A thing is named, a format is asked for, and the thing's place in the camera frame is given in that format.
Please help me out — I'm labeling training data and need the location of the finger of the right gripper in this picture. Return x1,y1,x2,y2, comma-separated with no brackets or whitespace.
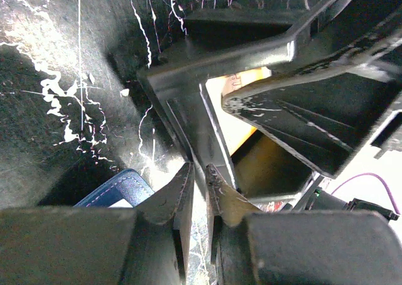
222,73,401,178

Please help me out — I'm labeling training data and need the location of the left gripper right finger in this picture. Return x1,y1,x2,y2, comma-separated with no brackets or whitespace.
205,164,401,284

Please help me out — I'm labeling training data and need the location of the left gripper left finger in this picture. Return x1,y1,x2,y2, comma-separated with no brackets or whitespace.
1,163,194,284

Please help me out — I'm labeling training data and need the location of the blue card holder wallet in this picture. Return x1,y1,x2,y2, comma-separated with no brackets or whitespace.
75,169,154,208

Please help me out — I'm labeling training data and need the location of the black card tray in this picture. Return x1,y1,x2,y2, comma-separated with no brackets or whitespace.
139,0,401,203

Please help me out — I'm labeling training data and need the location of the gold cards stack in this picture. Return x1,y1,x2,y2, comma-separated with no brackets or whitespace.
205,67,312,197

